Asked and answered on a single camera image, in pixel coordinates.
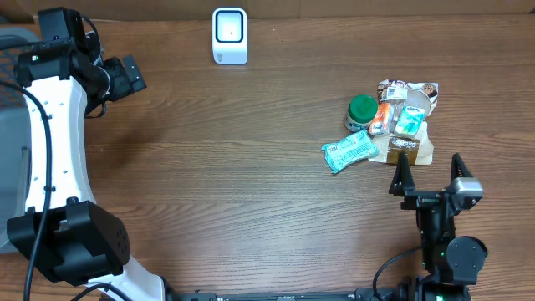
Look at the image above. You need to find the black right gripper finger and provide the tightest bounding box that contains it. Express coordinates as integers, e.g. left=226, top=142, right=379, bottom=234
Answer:
left=451, top=153, right=472, bottom=181
left=389, top=152, right=415, bottom=196

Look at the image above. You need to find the teal wet wipes pack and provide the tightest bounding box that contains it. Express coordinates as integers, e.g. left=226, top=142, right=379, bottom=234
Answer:
left=321, top=130, right=379, bottom=174

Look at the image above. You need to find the orange tissue pack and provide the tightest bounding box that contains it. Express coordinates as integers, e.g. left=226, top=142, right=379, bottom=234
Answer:
left=369, top=102, right=395, bottom=136

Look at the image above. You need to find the teal tissue pack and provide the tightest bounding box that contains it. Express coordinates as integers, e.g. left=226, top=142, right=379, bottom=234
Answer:
left=394, top=105, right=425, bottom=139

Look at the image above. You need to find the green lid jar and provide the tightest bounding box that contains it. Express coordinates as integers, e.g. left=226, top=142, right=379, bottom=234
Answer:
left=344, top=94, right=379, bottom=132

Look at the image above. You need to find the brown bread bag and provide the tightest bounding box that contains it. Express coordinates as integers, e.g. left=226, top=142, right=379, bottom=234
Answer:
left=370, top=79, right=439, bottom=165

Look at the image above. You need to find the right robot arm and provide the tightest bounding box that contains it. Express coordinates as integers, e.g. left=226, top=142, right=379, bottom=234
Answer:
left=389, top=152, right=488, bottom=301

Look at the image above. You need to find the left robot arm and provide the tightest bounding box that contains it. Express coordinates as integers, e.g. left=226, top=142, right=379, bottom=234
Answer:
left=7, top=7, right=176, bottom=300

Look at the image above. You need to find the white barcode scanner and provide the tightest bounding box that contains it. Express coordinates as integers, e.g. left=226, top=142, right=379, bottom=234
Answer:
left=211, top=7, right=248, bottom=65

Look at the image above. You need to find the grey plastic mesh basket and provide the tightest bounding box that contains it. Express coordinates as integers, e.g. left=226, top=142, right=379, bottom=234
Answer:
left=0, top=28, right=38, bottom=253

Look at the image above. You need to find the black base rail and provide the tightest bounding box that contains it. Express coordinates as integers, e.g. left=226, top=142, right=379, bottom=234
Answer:
left=173, top=288, right=378, bottom=301

